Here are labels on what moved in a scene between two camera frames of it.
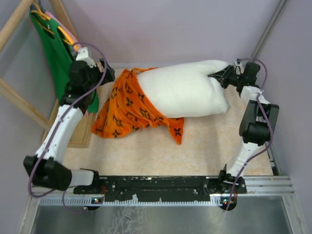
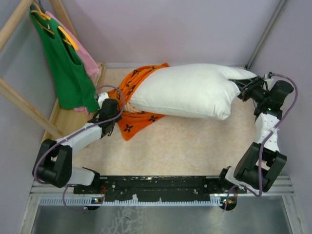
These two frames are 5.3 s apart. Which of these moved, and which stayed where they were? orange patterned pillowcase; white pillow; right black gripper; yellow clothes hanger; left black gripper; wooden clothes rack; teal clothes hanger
Moved: orange patterned pillowcase; right black gripper; left black gripper; white pillow
Stayed: yellow clothes hanger; teal clothes hanger; wooden clothes rack
